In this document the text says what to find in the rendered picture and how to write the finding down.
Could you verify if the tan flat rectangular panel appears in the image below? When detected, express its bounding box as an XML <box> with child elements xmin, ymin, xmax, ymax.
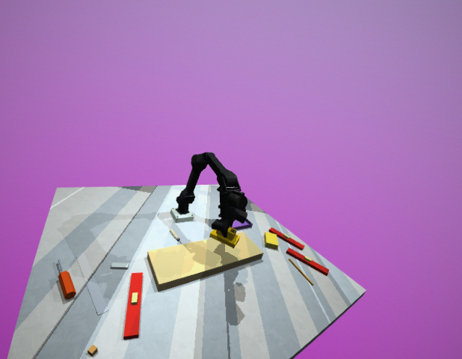
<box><xmin>147</xmin><ymin>233</ymin><xmax>264</xmax><ymax>292</ymax></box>

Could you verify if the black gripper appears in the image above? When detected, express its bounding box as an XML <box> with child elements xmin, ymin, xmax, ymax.
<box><xmin>212</xmin><ymin>204</ymin><xmax>235</xmax><ymax>238</ymax></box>

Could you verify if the dark red long flat bar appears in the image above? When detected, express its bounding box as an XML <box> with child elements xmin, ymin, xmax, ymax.
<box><xmin>269</xmin><ymin>228</ymin><xmax>304</xmax><ymax>251</ymax></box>
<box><xmin>286</xmin><ymin>248</ymin><xmax>329</xmax><ymax>276</ymax></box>
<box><xmin>123</xmin><ymin>272</ymin><xmax>143</xmax><ymax>340</ymax></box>

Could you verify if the purple shallow tray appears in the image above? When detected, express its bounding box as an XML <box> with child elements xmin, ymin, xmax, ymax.
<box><xmin>232</xmin><ymin>219</ymin><xmax>253</xmax><ymax>230</ymax></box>

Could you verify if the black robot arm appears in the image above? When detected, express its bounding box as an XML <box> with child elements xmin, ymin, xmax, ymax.
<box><xmin>176</xmin><ymin>152</ymin><xmax>247</xmax><ymax>224</ymax></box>

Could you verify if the small brown cube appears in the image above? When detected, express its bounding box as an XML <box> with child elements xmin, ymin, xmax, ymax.
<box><xmin>87</xmin><ymin>345</ymin><xmax>97</xmax><ymax>357</ymax></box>

